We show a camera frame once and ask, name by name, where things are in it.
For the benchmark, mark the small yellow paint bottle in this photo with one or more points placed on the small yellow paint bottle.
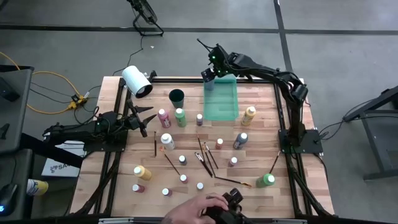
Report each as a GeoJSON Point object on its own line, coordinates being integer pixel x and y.
{"type": "Point", "coordinates": [200, 186]}

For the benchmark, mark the large white paint bottle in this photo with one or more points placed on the large white paint bottle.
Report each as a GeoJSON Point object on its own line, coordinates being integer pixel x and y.
{"type": "Point", "coordinates": [168, 143]}

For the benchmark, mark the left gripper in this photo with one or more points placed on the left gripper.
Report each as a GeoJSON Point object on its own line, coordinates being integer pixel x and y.
{"type": "Point", "coordinates": [136, 123]}

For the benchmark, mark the black diagonal beam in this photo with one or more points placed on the black diagonal beam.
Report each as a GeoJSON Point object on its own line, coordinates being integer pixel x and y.
{"type": "Point", "coordinates": [53, 152]}

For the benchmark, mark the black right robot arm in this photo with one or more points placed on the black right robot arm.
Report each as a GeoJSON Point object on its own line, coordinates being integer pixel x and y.
{"type": "Point", "coordinates": [273, 74]}

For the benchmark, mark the long black paintbrush orange bristles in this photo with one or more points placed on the long black paintbrush orange bristles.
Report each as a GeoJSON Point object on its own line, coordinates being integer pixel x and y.
{"type": "Point", "coordinates": [233, 181]}

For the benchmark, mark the black paintbrush dark bristles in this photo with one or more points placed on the black paintbrush dark bristles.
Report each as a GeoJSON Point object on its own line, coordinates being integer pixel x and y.
{"type": "Point", "coordinates": [275, 162]}

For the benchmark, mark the large dark blue paint bottle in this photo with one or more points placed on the large dark blue paint bottle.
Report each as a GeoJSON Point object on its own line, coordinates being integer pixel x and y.
{"type": "Point", "coordinates": [239, 142]}

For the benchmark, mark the translucent green plastic tray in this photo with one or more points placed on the translucent green plastic tray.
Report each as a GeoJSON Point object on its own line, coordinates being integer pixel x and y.
{"type": "Point", "coordinates": [222, 105]}

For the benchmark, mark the silver metal bracket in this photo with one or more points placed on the silver metal bracket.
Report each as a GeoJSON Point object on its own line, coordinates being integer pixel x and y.
{"type": "Point", "coordinates": [289, 221]}
{"type": "Point", "coordinates": [116, 221]}

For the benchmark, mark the small purple paint bottle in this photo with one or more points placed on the small purple paint bottle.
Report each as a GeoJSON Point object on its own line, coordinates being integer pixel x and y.
{"type": "Point", "coordinates": [199, 120]}

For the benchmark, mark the white printed cardboard box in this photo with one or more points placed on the white printed cardboard box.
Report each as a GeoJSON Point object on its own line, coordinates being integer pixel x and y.
{"type": "Point", "coordinates": [62, 169]}

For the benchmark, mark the black device box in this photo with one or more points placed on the black device box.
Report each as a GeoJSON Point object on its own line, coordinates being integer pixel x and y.
{"type": "Point", "coordinates": [7, 90]}

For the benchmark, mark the large pink paint bottle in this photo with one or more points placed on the large pink paint bottle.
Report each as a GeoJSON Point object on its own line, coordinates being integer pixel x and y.
{"type": "Point", "coordinates": [164, 119]}

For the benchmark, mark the small pink paint bottle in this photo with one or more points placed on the small pink paint bottle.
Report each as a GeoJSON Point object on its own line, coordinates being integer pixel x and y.
{"type": "Point", "coordinates": [232, 162]}

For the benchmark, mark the black computer mouse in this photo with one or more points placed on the black computer mouse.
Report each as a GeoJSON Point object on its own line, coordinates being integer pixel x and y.
{"type": "Point", "coordinates": [7, 199]}

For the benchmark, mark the black metal desk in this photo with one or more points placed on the black metal desk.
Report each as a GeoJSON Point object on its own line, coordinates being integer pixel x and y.
{"type": "Point", "coordinates": [374, 143]}

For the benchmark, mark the small orange paint bottle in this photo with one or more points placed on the small orange paint bottle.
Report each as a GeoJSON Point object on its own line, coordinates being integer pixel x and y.
{"type": "Point", "coordinates": [219, 145]}

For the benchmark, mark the white cylindrical spotlight lamp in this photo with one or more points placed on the white cylindrical spotlight lamp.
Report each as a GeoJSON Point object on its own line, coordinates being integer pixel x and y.
{"type": "Point", "coordinates": [133, 79]}

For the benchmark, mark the black lamp clamp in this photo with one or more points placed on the black lamp clamp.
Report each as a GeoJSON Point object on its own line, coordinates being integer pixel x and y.
{"type": "Point", "coordinates": [152, 76]}

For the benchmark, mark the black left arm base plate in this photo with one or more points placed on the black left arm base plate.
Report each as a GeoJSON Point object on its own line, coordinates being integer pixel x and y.
{"type": "Point", "coordinates": [105, 148]}

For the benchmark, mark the black floor fan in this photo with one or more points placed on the black floor fan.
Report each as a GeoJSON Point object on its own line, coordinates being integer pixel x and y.
{"type": "Point", "coordinates": [146, 12]}

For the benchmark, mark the black side desk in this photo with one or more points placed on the black side desk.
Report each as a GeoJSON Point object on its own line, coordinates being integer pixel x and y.
{"type": "Point", "coordinates": [18, 168]}

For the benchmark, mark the dark green plastic cup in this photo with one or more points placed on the dark green plastic cup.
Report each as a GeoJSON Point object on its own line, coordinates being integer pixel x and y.
{"type": "Point", "coordinates": [176, 99]}

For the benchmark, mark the person's hand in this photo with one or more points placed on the person's hand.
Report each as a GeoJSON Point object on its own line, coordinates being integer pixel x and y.
{"type": "Point", "coordinates": [189, 211]}

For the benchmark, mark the small blue paint bottle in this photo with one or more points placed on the small blue paint bottle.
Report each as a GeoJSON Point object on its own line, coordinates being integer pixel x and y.
{"type": "Point", "coordinates": [183, 161]}

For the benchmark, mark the small red paint bottle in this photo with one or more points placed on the small red paint bottle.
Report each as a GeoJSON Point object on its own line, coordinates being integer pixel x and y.
{"type": "Point", "coordinates": [184, 179]}
{"type": "Point", "coordinates": [140, 188]}

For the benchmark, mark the black paintbrush wide silver ferrule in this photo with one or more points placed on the black paintbrush wide silver ferrule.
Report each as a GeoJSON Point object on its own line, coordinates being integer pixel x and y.
{"type": "Point", "coordinates": [205, 164]}

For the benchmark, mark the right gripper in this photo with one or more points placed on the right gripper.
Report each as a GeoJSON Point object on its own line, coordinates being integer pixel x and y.
{"type": "Point", "coordinates": [219, 60]}

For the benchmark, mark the large yellow paint bottle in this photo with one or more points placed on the large yellow paint bottle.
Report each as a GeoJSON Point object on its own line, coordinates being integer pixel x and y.
{"type": "Point", "coordinates": [247, 117]}
{"type": "Point", "coordinates": [144, 173]}

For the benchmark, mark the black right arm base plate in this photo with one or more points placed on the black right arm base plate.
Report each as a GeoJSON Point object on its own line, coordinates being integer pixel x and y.
{"type": "Point", "coordinates": [311, 146]}

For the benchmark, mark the thin black paintbrush gold tip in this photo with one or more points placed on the thin black paintbrush gold tip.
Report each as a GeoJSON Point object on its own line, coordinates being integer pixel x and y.
{"type": "Point", "coordinates": [200, 145]}

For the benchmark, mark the yellow and white can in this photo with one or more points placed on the yellow and white can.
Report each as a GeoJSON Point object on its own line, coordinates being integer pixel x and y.
{"type": "Point", "coordinates": [37, 187]}

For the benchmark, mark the small magenta paint bottle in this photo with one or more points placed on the small magenta paint bottle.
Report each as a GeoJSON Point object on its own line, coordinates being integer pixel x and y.
{"type": "Point", "coordinates": [167, 192]}

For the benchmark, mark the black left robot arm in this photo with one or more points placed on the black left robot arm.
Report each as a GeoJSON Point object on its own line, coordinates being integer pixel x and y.
{"type": "Point", "coordinates": [77, 130]}

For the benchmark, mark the large green paint bottle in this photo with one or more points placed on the large green paint bottle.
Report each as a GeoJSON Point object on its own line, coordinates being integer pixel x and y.
{"type": "Point", "coordinates": [181, 119]}
{"type": "Point", "coordinates": [263, 181]}

